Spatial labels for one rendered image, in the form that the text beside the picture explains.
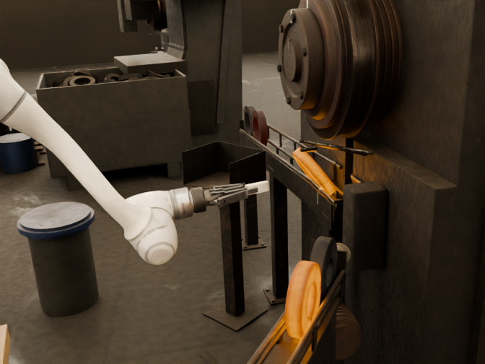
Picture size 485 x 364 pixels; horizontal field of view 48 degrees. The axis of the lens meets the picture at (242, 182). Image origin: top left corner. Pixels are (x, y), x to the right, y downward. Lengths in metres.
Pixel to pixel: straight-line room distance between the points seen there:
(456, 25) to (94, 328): 1.82
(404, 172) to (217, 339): 1.16
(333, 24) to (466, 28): 0.36
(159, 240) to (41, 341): 1.14
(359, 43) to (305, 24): 0.16
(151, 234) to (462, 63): 0.83
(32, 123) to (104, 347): 1.13
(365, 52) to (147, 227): 0.71
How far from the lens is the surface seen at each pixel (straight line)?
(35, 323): 2.57
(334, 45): 1.46
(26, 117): 1.46
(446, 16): 1.34
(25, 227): 2.42
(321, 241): 1.22
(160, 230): 1.42
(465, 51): 1.27
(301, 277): 1.06
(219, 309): 2.42
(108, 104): 3.92
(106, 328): 2.42
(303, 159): 1.70
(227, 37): 4.49
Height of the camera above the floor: 1.32
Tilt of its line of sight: 20 degrees down
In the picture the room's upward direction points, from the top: 3 degrees counter-clockwise
